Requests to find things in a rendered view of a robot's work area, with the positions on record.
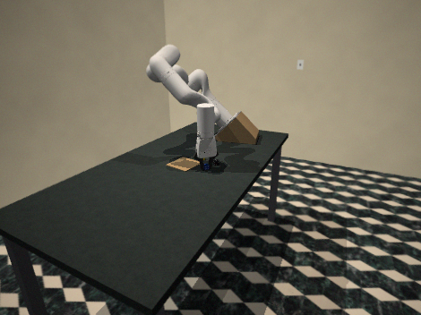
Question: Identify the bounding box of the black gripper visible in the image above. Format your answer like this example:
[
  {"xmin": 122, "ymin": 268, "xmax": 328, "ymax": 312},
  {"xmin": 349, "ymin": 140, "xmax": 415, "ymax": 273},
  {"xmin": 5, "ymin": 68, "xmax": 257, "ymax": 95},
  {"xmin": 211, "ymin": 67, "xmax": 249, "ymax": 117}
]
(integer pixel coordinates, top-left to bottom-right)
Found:
[{"xmin": 193, "ymin": 136, "xmax": 219, "ymax": 170}]

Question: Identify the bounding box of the tan flat mat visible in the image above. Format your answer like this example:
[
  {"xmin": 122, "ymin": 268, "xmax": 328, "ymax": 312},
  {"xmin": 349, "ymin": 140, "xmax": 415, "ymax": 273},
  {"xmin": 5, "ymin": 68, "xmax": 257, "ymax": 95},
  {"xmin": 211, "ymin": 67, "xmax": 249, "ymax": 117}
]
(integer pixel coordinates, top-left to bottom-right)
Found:
[{"xmin": 166, "ymin": 157, "xmax": 200, "ymax": 172}]

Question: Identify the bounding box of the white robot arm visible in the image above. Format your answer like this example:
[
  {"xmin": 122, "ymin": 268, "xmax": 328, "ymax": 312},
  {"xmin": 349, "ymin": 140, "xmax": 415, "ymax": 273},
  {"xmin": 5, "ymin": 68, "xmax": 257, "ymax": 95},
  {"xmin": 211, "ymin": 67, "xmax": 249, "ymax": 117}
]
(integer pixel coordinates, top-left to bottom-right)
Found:
[{"xmin": 146, "ymin": 45, "xmax": 237, "ymax": 139}]

